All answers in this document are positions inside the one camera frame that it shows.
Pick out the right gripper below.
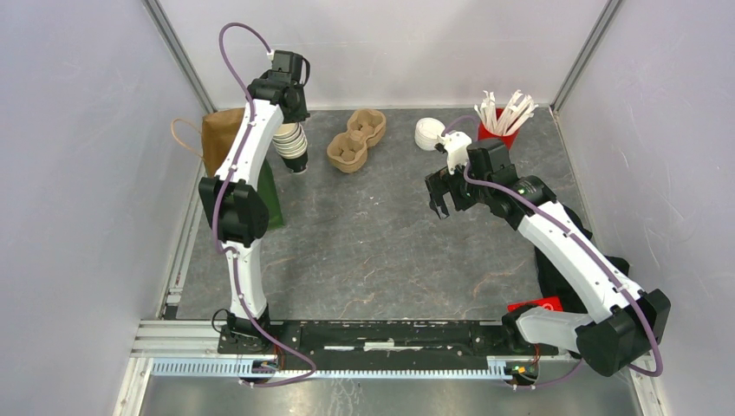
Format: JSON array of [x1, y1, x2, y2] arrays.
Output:
[[425, 158, 491, 219]]

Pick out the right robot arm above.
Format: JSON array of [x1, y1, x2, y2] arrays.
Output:
[[426, 132, 671, 377]]

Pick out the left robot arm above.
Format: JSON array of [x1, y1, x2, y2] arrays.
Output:
[[198, 50, 310, 354]]

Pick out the stack of paper cups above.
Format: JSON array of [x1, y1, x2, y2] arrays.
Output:
[[272, 123, 309, 174]]

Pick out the stack of white lids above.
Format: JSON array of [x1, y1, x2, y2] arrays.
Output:
[[414, 118, 446, 151]]

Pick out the brown paper bag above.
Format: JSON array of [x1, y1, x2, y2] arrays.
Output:
[[170, 107, 244, 177]]

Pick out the red straw holder cup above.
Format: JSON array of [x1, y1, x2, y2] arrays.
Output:
[[477, 107, 519, 148]]

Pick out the cardboard cup carrier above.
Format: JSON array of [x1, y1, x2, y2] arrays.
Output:
[[326, 108, 387, 173]]

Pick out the green box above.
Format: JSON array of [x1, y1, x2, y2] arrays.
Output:
[[257, 160, 284, 231]]

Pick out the black cloth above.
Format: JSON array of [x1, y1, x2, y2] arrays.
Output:
[[534, 205, 630, 314]]

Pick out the red card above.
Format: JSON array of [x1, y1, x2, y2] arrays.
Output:
[[507, 296, 563, 312]]

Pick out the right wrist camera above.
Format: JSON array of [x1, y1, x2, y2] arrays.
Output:
[[435, 131, 472, 174]]

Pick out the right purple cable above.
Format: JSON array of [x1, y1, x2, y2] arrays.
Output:
[[443, 114, 664, 392]]

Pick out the purple cable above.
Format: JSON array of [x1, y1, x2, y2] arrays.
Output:
[[211, 22, 318, 389], [443, 114, 664, 392]]

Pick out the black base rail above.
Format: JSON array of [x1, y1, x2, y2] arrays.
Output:
[[218, 320, 559, 371]]

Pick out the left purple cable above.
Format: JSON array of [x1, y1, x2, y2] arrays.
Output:
[[211, 22, 318, 389]]

